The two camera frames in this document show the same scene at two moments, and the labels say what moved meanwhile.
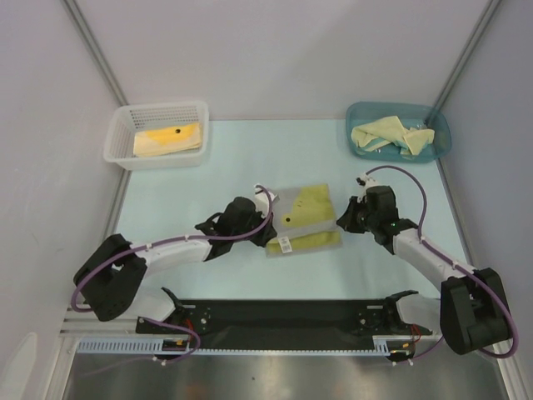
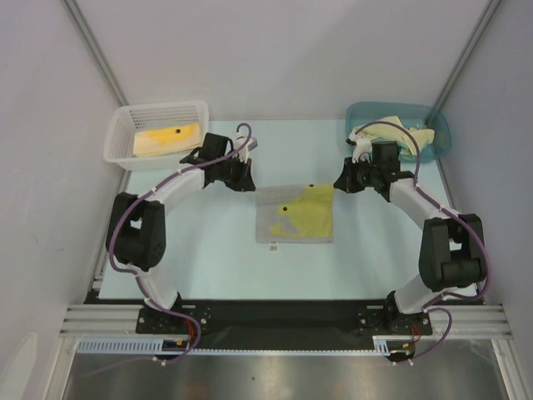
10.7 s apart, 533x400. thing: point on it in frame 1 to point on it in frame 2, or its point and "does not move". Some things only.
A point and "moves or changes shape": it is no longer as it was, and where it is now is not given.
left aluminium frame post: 72,8 does not move
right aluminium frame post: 490,8 does not move
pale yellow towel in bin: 391,130 does not move
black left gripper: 265,237 to 243,183
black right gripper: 350,216 to 347,177
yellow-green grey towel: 304,222 moves or changes shape
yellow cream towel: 169,140 does not move
